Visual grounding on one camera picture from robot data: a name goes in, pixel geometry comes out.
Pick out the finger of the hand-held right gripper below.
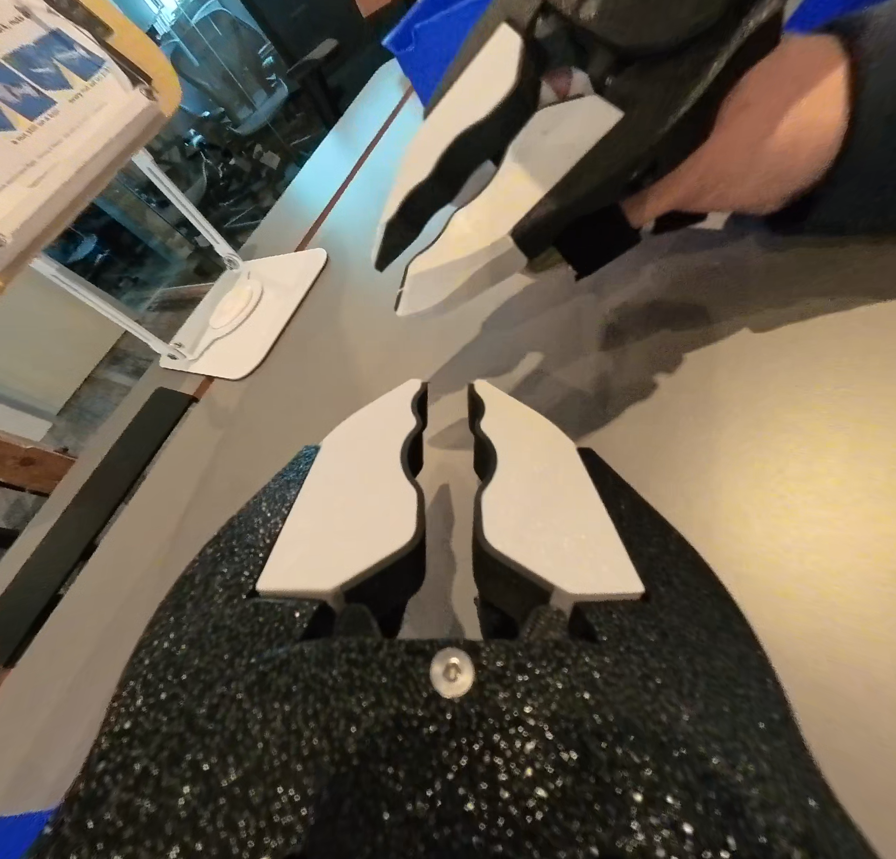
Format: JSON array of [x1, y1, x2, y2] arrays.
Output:
[[373, 22, 539, 272], [394, 98, 625, 316]]

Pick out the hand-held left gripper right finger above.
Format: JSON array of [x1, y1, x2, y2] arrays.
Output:
[[468, 380, 646, 613]]

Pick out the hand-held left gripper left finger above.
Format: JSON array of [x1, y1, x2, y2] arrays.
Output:
[[255, 379, 429, 613]]

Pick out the person's right forearm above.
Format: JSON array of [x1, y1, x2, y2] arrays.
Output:
[[766, 0, 896, 237]]

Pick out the person's right hand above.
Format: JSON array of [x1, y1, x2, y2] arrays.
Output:
[[619, 32, 858, 224]]

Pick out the blue plastic bin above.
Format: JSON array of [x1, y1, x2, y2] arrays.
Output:
[[382, 0, 519, 104]]

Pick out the wooden bench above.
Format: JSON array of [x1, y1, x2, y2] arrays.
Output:
[[0, 432, 77, 497]]

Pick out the printed instruction sheet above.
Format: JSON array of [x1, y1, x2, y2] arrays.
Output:
[[0, 0, 161, 272]]

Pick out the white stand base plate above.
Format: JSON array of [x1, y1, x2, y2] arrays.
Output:
[[160, 248, 329, 381]]

